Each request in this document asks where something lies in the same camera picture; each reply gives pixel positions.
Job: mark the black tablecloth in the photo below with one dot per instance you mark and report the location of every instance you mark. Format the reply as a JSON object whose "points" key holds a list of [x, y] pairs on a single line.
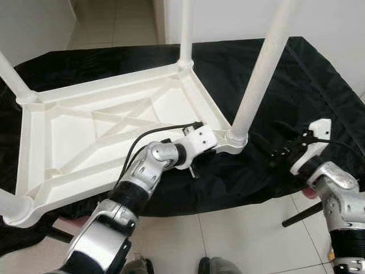
{"points": [[302, 85]]}

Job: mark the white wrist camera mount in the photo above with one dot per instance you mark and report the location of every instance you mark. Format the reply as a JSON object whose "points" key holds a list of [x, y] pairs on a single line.
{"points": [[313, 142], [199, 140]]}

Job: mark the pink cloth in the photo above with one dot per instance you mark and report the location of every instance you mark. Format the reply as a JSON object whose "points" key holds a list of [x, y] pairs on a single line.
{"points": [[311, 193]]}

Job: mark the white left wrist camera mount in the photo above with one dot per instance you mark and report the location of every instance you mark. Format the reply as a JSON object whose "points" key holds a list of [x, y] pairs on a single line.
{"points": [[199, 140]]}

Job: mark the grey robot left foot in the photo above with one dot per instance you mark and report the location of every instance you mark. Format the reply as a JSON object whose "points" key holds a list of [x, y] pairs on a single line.
{"points": [[137, 266]]}

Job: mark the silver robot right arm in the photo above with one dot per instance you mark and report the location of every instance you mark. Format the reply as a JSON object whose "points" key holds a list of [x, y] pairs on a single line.
{"points": [[342, 200]]}

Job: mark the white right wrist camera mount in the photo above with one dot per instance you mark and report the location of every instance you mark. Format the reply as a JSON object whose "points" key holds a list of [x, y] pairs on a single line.
{"points": [[313, 142]]}

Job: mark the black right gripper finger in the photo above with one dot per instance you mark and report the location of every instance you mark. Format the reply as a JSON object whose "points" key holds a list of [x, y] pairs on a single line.
{"points": [[286, 130], [265, 145]]}

